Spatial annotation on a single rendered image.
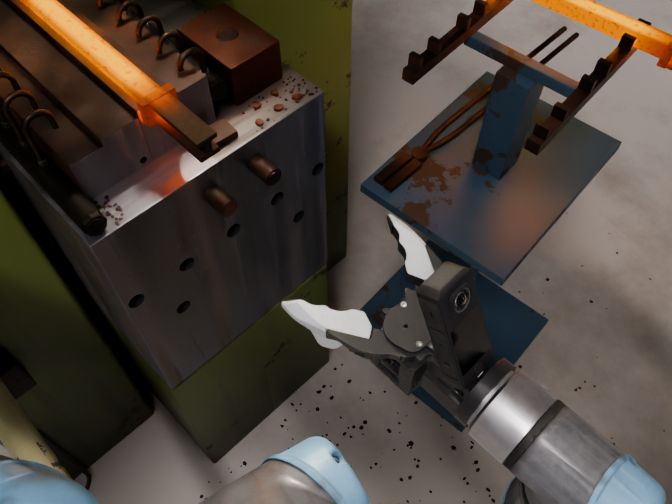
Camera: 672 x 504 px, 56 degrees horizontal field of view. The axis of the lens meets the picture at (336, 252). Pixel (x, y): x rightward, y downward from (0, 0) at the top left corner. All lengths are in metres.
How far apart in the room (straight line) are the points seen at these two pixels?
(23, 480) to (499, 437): 0.37
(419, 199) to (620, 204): 1.11
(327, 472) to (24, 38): 0.74
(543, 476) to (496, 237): 0.59
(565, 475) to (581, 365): 1.23
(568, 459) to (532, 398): 0.05
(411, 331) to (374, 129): 1.61
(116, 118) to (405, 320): 0.43
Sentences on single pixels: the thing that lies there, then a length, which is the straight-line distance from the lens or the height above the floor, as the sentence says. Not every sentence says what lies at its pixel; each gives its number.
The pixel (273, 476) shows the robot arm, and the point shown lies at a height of 1.13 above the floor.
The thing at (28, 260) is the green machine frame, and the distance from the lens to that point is 1.06.
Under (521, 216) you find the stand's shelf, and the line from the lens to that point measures 1.13.
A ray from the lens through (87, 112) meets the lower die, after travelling 0.83.
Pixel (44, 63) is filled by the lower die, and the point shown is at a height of 0.99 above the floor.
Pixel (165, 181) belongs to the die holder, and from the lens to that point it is 0.83.
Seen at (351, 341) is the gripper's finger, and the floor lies 1.00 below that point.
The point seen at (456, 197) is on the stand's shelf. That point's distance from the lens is 1.13.
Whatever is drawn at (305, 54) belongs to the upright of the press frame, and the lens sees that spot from 1.18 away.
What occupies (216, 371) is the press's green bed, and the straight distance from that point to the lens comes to 1.23.
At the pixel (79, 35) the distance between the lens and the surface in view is 0.91.
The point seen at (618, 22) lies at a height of 0.93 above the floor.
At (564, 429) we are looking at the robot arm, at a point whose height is 1.02.
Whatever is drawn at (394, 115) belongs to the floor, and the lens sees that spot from 2.21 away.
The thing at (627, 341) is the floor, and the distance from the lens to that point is 1.86.
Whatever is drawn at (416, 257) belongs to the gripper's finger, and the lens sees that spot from 0.63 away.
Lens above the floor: 1.52
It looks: 56 degrees down
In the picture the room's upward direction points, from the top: straight up
